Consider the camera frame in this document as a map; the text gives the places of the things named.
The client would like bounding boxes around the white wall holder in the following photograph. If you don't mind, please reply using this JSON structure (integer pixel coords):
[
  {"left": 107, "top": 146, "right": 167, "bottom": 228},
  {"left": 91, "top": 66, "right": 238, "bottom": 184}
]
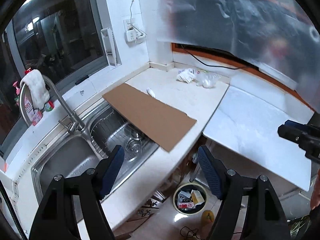
[{"left": 100, "top": 27, "right": 117, "bottom": 67}]

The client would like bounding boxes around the translucent plastic sheet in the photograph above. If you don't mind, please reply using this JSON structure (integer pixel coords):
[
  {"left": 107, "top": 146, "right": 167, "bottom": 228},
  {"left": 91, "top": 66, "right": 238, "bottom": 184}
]
[{"left": 158, "top": 0, "right": 319, "bottom": 110}]

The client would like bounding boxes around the black power cable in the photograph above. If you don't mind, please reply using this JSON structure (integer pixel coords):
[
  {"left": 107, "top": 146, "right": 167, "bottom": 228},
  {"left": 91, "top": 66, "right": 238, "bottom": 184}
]
[{"left": 179, "top": 45, "right": 261, "bottom": 71}]

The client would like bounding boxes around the brown cardboard sheet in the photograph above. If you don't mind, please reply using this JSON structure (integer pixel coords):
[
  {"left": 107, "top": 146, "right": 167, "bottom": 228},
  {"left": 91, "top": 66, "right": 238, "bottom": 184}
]
[{"left": 103, "top": 83, "right": 196, "bottom": 152}]

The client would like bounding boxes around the crumpled white paper trash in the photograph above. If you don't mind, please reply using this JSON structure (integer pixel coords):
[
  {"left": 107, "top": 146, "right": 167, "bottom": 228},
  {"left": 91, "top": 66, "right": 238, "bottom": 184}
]
[{"left": 176, "top": 68, "right": 196, "bottom": 83}]

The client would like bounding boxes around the red and white box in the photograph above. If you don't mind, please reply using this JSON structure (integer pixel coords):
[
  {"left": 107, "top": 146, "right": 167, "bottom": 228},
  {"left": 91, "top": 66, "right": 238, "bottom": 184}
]
[{"left": 177, "top": 202, "right": 195, "bottom": 210}]

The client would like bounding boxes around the white cloth on faucet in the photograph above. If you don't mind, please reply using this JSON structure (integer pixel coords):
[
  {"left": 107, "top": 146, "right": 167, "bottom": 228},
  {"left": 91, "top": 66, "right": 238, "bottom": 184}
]
[{"left": 20, "top": 69, "right": 50, "bottom": 110}]

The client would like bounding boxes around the yellow rimmed trash bin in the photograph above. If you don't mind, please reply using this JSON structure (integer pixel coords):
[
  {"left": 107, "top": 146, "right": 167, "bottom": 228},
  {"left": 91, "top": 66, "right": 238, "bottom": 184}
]
[{"left": 172, "top": 183, "right": 208, "bottom": 216}]

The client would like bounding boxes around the crumpled clear plastic wrap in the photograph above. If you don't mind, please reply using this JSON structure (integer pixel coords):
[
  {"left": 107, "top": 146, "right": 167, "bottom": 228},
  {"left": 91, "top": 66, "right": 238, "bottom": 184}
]
[{"left": 195, "top": 72, "right": 221, "bottom": 89}]

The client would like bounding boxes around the pink dish soap bottle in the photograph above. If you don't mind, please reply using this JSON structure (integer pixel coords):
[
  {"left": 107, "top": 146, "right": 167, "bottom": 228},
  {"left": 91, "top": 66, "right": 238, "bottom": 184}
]
[{"left": 12, "top": 81, "right": 43, "bottom": 126}]

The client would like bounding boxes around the steel kitchen faucet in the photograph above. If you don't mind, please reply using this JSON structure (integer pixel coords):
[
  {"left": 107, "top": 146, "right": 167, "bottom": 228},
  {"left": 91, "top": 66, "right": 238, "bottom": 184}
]
[{"left": 18, "top": 74, "right": 89, "bottom": 136}]

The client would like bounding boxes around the white wall socket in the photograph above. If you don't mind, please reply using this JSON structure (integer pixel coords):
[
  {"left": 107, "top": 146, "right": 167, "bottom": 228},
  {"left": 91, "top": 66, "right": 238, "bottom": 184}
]
[{"left": 123, "top": 18, "right": 146, "bottom": 44}]

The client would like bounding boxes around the stainless steel sink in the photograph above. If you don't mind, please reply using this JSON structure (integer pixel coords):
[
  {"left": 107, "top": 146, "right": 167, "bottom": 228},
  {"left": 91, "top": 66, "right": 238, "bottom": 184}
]
[{"left": 31, "top": 100, "right": 161, "bottom": 225}]

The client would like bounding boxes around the white and yellow medicine box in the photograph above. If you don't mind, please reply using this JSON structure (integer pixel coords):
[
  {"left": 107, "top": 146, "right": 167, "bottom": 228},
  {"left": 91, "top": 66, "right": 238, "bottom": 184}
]
[{"left": 191, "top": 190, "right": 204, "bottom": 206}]

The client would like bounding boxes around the dark window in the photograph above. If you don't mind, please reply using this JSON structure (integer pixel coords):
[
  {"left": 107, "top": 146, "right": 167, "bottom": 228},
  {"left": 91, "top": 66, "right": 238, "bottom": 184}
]
[{"left": 1, "top": 0, "right": 108, "bottom": 158}]

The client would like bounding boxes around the small white paper scrap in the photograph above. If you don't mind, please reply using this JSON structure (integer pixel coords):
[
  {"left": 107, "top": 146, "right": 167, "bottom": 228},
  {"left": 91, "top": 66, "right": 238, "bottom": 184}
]
[{"left": 146, "top": 88, "right": 156, "bottom": 99}]

